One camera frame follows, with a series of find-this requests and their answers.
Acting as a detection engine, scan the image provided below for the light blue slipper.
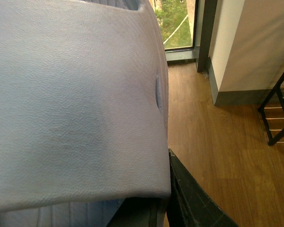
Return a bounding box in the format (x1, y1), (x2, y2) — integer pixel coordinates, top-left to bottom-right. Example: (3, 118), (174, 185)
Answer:
(0, 0), (170, 227)

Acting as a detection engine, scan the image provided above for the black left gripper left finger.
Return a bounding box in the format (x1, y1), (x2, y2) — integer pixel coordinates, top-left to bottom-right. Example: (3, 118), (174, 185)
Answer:
(107, 197), (163, 227)

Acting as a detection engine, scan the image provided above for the black metal shoe rack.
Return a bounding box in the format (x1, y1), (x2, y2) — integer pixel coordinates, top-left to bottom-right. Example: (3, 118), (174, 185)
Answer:
(257, 72), (284, 146)

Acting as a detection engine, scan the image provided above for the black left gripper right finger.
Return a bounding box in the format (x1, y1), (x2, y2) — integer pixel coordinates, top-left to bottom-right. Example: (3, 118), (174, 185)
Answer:
(167, 149), (238, 227)

